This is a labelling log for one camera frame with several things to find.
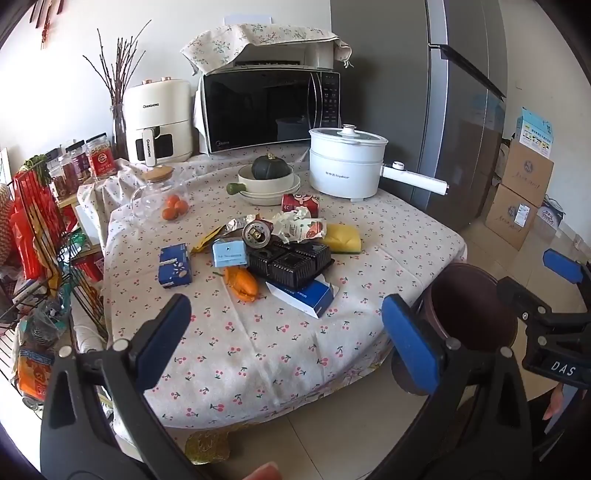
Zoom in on white box under cloth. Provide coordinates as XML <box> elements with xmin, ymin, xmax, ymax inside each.
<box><xmin>231</xmin><ymin>44</ymin><xmax>337</xmax><ymax>72</ymax></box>

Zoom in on glass jar of dried food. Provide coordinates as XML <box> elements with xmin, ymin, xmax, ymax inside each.
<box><xmin>48</xmin><ymin>152</ymin><xmax>79</xmax><ymax>200</ymax></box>

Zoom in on gold foil bag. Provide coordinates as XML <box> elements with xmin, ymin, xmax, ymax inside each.
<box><xmin>185</xmin><ymin>429</ymin><xmax>232</xmax><ymax>464</ymax></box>

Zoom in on white electric pot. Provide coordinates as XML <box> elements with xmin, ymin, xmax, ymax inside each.
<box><xmin>308</xmin><ymin>124</ymin><xmax>450</xmax><ymax>201</ymax></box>

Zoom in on small red drink can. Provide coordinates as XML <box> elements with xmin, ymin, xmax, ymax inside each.
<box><xmin>281</xmin><ymin>193</ymin><xmax>321</xmax><ymax>215</ymax></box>

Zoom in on light blue small box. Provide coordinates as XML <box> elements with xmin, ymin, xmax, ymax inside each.
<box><xmin>211</xmin><ymin>239</ymin><xmax>247</xmax><ymax>267</ymax></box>

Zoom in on orange plastic wrapper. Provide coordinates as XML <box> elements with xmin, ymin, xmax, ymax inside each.
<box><xmin>223</xmin><ymin>267</ymin><xmax>259</xmax><ymax>303</ymax></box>

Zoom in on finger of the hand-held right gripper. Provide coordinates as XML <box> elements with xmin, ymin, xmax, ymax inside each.
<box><xmin>496</xmin><ymin>276</ymin><xmax>591</xmax><ymax>333</ymax></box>
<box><xmin>542</xmin><ymin>248</ymin><xmax>591</xmax><ymax>296</ymax></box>

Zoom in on blue and white carton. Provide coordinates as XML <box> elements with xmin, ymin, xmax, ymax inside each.
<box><xmin>265</xmin><ymin>274</ymin><xmax>340</xmax><ymax>319</ymax></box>

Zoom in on red paper packets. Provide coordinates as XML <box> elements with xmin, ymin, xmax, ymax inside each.
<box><xmin>9</xmin><ymin>168</ymin><xmax>61</xmax><ymax>282</ymax></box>

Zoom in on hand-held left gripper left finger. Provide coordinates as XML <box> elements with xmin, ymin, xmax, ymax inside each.
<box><xmin>41</xmin><ymin>293</ymin><xmax>204</xmax><ymax>480</ymax></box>

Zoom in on floral cloth cover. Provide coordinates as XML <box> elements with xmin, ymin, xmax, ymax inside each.
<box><xmin>179</xmin><ymin>22</ymin><xmax>354</xmax><ymax>77</ymax></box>

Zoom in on tall red milk can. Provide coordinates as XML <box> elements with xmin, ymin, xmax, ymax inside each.
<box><xmin>242</xmin><ymin>219</ymin><xmax>274</xmax><ymax>252</ymax></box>

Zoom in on white bowl green handle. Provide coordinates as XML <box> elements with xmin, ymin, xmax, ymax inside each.
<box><xmin>226</xmin><ymin>165</ymin><xmax>296</xmax><ymax>195</ymax></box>

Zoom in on yellow snack packet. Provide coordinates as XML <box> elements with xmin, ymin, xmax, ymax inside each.
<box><xmin>191</xmin><ymin>215</ymin><xmax>257</xmax><ymax>254</ymax></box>

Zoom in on black wire rack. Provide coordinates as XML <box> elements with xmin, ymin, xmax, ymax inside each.
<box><xmin>0</xmin><ymin>168</ymin><xmax>112</xmax><ymax>407</ymax></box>

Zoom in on white paper towel roll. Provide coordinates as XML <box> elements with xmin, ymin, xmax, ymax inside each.
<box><xmin>74</xmin><ymin>325</ymin><xmax>108</xmax><ymax>355</ymax></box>

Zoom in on dried twigs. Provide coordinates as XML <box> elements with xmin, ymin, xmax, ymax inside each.
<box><xmin>83</xmin><ymin>18</ymin><xmax>153</xmax><ymax>108</ymax></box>

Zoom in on blue biscuit box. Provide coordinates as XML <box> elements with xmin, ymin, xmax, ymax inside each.
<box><xmin>158</xmin><ymin>244</ymin><xmax>193</xmax><ymax>284</ymax></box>

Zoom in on black plastic tray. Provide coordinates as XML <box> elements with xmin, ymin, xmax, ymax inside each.
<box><xmin>248</xmin><ymin>240</ymin><xmax>335</xmax><ymax>283</ymax></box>

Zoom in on orange food package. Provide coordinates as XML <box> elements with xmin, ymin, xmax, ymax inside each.
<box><xmin>16</xmin><ymin>351</ymin><xmax>56</xmax><ymax>400</ymax></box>

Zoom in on wooden shelf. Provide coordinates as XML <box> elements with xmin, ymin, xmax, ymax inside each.
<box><xmin>55</xmin><ymin>182</ymin><xmax>105</xmax><ymax>252</ymax></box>

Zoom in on white air fryer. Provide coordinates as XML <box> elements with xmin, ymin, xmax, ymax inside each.
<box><xmin>124</xmin><ymin>78</ymin><xmax>194</xmax><ymax>166</ymax></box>

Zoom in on black microwave oven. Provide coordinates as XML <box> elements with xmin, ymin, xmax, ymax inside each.
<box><xmin>199</xmin><ymin>67</ymin><xmax>342</xmax><ymax>155</ymax></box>

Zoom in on dark green squash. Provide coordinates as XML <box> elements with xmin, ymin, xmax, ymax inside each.
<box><xmin>252</xmin><ymin>150</ymin><xmax>293</xmax><ymax>181</ymax></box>

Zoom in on cherry print tablecloth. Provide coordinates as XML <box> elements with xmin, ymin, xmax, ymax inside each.
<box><xmin>76</xmin><ymin>148</ymin><xmax>468</xmax><ymax>432</ymax></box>

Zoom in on grey refrigerator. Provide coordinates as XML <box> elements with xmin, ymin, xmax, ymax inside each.
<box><xmin>330</xmin><ymin>0</ymin><xmax>509</xmax><ymax>232</ymax></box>

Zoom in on glass vase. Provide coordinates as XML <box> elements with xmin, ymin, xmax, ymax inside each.
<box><xmin>111</xmin><ymin>104</ymin><xmax>130</xmax><ymax>160</ymax></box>

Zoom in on red wall ornament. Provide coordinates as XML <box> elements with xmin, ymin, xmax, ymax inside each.
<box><xmin>30</xmin><ymin>0</ymin><xmax>65</xmax><ymax>47</ymax></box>

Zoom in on light blue printed box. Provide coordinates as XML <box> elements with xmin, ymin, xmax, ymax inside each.
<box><xmin>516</xmin><ymin>107</ymin><xmax>555</xmax><ymax>160</ymax></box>

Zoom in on person's right hand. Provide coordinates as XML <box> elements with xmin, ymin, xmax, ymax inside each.
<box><xmin>542</xmin><ymin>390</ymin><xmax>571</xmax><ymax>422</ymax></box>

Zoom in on cardboard box with logo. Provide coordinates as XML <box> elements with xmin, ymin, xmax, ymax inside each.
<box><xmin>501</xmin><ymin>138</ymin><xmax>555</xmax><ymax>208</ymax></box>

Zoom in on yellow green sponge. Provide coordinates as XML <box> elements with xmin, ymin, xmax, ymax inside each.
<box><xmin>321</xmin><ymin>223</ymin><xmax>362</xmax><ymax>256</ymax></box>

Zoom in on crumpled white wrapper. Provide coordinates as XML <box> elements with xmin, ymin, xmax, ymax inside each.
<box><xmin>272</xmin><ymin>207</ymin><xmax>328</xmax><ymax>243</ymax></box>

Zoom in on brown plastic bin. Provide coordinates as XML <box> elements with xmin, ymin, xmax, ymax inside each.
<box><xmin>392</xmin><ymin>263</ymin><xmax>519</xmax><ymax>395</ymax></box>

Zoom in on glass teapot bamboo lid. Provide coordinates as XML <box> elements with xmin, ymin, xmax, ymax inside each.
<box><xmin>130</xmin><ymin>166</ymin><xmax>190</xmax><ymax>223</ymax></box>

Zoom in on person's left hand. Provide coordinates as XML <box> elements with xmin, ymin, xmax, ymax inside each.
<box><xmin>247</xmin><ymin>463</ymin><xmax>284</xmax><ymax>480</ymax></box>

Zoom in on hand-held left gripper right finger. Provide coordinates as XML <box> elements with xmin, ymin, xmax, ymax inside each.
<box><xmin>365</xmin><ymin>294</ymin><xmax>552</xmax><ymax>480</ymax></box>

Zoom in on white plate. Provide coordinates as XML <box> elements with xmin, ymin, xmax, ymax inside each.
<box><xmin>240</xmin><ymin>173</ymin><xmax>301</xmax><ymax>201</ymax></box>
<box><xmin>245</xmin><ymin>187</ymin><xmax>300</xmax><ymax>206</ymax></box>

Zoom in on green plant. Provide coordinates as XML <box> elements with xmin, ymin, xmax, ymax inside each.
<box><xmin>23</xmin><ymin>154</ymin><xmax>51</xmax><ymax>185</ymax></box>

